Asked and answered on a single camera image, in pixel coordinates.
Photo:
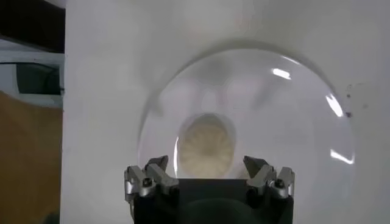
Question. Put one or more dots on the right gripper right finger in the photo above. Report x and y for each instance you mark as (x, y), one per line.
(265, 178)

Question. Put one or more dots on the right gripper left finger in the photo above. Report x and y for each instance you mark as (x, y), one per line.
(158, 176)

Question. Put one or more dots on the white steamed baozi bun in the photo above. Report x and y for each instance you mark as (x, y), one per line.
(205, 146)

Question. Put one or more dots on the white round plate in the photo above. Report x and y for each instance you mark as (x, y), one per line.
(274, 121)

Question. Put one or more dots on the black box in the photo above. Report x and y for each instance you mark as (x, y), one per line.
(30, 24)

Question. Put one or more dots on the white hollow frame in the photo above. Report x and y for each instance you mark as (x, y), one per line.
(9, 79)

